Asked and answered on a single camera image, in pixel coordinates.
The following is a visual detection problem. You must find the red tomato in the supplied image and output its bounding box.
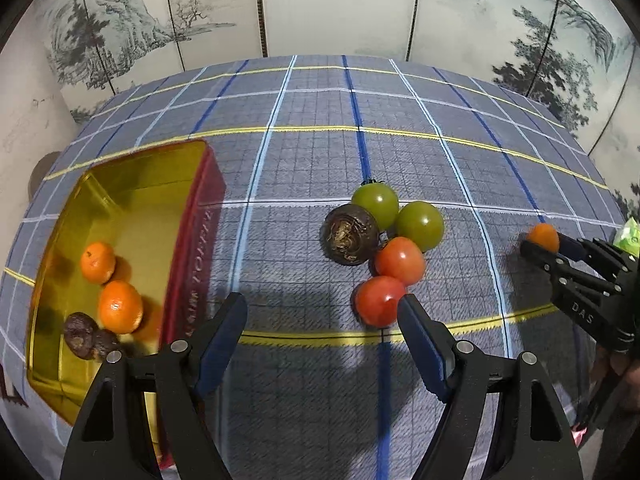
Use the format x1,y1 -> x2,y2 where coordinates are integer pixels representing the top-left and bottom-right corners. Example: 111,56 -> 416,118
354,276 -> 408,329

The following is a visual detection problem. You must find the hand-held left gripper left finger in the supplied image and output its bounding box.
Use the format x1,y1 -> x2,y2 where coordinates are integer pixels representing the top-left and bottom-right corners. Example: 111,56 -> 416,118
60,292 -> 249,480

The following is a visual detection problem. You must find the large orange mandarin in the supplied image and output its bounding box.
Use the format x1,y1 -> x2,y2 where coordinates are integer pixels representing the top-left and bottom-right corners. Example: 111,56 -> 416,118
97,280 -> 145,335

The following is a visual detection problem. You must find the small oval orange kumquat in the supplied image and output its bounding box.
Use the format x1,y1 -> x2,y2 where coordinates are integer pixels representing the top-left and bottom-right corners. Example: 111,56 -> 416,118
529,223 -> 561,253

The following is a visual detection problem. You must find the round brown stool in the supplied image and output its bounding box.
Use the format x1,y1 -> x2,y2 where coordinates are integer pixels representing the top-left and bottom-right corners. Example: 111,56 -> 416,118
29,152 -> 62,202

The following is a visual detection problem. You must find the orange-red tomato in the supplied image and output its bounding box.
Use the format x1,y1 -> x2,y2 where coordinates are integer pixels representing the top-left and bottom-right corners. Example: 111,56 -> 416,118
374,236 -> 427,286

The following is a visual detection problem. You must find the blue plaid tablecloth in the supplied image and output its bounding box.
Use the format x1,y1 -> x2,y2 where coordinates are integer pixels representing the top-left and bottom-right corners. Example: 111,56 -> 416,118
0,55 -> 628,480

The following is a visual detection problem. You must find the green tissue packet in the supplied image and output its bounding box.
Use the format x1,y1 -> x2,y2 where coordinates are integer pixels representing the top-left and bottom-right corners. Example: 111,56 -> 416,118
612,215 -> 640,257

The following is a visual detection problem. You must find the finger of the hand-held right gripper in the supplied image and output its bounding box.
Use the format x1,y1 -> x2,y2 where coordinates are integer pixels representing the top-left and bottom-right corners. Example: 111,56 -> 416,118
520,240 -> 626,351
557,234 -> 639,286

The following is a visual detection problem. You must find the green tomato with stem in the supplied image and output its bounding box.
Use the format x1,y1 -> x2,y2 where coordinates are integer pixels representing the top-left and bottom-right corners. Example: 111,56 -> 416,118
351,181 -> 400,231

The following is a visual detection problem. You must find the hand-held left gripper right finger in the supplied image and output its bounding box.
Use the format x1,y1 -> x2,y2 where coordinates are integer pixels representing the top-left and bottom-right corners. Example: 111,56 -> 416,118
397,294 -> 583,480

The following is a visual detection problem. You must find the small orange mandarin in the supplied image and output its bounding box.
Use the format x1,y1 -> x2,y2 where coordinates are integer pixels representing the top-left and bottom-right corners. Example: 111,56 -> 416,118
80,241 -> 117,284

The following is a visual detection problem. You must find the red tin box gold inside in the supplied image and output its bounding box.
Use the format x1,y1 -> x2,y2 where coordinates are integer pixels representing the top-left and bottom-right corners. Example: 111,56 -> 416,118
25,140 -> 227,471

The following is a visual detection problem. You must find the landscape painted folding screen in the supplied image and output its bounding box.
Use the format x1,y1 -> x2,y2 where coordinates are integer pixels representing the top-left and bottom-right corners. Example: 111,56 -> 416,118
0,0 -> 640,211

